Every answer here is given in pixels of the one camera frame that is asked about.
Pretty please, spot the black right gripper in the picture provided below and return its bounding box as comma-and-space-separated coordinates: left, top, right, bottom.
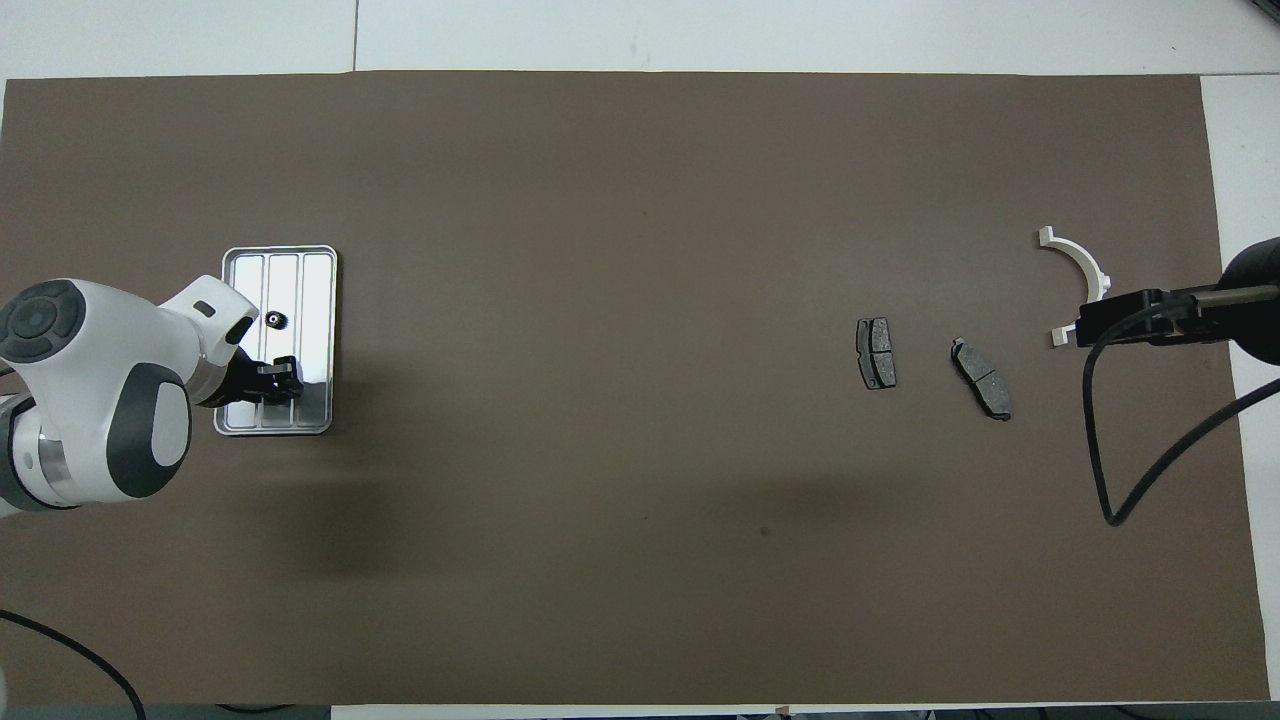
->
1076, 237, 1280, 366

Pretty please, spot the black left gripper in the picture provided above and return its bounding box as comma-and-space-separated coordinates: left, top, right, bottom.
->
200, 350, 304, 408

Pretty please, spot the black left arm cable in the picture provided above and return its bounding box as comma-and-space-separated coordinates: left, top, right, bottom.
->
0, 608, 148, 720

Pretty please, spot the silver metal tray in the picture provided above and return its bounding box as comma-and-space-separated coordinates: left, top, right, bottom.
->
213, 245, 339, 437

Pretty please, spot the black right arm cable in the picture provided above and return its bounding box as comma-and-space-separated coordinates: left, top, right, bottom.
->
1083, 290, 1280, 529

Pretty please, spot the rectangular grey brake pad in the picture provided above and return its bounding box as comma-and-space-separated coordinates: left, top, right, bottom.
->
856, 317, 898, 391

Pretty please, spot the curved grey brake pad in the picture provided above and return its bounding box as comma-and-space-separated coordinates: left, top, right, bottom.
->
950, 338, 1013, 422

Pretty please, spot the brown table mat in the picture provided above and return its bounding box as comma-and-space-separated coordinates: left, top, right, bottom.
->
0, 70, 1271, 706

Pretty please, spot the white semicircular plastic bracket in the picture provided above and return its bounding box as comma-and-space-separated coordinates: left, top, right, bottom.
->
1037, 227, 1113, 349

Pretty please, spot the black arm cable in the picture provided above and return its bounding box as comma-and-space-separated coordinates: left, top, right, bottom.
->
0, 608, 148, 720
1083, 290, 1280, 529

